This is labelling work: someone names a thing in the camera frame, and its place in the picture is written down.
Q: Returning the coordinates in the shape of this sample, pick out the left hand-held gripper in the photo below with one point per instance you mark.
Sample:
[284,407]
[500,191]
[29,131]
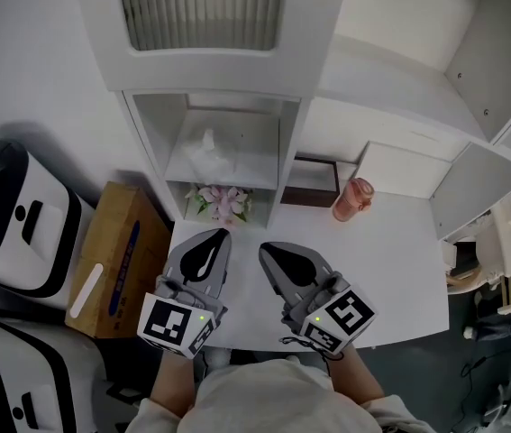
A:
[167,323]

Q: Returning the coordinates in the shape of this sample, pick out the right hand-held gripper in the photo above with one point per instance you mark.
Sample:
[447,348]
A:
[340,316]

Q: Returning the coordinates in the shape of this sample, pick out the white shelf unit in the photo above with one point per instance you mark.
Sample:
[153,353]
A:
[292,151]

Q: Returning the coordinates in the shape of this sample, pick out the person's left forearm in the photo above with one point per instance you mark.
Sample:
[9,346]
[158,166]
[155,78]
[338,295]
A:
[171,386]

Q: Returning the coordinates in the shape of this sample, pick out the person's right forearm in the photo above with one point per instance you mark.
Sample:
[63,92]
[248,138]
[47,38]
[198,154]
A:
[356,377]

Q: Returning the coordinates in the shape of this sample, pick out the white table top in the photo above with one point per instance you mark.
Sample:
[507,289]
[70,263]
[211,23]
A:
[385,278]

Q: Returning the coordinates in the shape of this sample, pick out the pink flower bouquet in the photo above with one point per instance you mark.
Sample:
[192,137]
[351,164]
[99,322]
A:
[225,201]

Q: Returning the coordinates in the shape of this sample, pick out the dark brown box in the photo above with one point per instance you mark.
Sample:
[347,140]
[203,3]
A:
[311,194]

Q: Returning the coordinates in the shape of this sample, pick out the brown cardboard box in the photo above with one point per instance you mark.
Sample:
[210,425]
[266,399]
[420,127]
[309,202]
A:
[115,237]

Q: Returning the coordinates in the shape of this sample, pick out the pink water bottle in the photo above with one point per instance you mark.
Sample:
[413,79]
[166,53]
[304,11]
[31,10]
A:
[349,201]

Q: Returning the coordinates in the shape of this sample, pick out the white oblong strip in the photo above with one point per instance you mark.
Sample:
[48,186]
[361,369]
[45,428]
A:
[87,289]

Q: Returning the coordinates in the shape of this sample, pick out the person's white shirt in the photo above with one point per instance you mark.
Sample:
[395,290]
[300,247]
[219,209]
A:
[273,399]

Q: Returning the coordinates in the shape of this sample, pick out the white flat board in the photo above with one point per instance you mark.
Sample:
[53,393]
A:
[406,169]

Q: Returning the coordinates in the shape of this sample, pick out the white robot with black top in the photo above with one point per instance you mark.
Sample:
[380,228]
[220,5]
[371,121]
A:
[43,237]
[20,377]

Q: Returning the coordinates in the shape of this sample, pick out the white fluted glass cabinet door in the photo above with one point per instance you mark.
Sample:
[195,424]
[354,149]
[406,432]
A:
[201,68]

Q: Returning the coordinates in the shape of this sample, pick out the cream-coloured chair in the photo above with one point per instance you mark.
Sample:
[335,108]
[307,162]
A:
[505,246]

